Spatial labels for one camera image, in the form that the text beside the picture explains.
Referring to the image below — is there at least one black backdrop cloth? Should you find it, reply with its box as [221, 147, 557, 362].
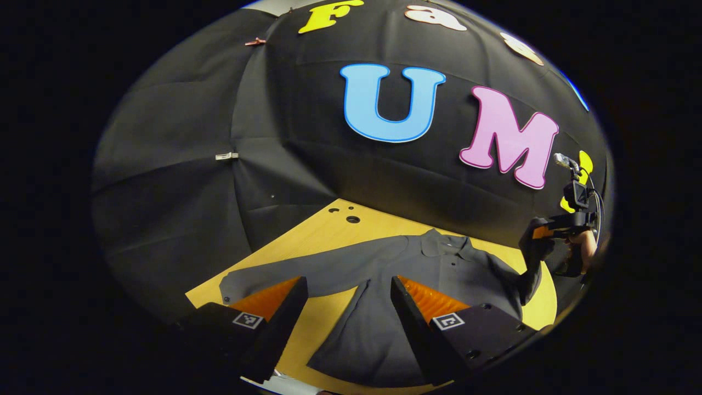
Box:
[90, 0, 609, 324]

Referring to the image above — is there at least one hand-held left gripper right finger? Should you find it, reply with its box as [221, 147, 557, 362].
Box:
[390, 275, 538, 386]

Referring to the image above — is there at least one grey button shirt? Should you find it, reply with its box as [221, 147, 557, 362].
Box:
[219, 229, 544, 387]

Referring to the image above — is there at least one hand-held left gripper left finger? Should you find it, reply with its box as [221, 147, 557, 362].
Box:
[173, 276, 309, 383]

